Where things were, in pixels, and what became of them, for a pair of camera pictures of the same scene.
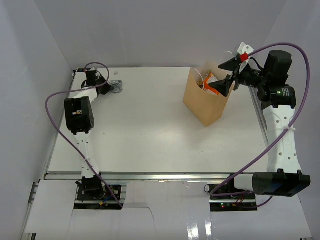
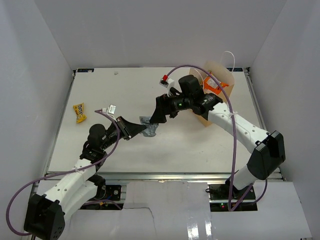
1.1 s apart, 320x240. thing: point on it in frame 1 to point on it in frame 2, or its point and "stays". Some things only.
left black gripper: x=108 y=88 to x=128 y=129
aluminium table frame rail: x=53 y=175 stays
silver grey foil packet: x=117 y=85 to x=151 y=127
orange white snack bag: x=210 y=78 stays
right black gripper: x=223 y=86 to x=164 y=107
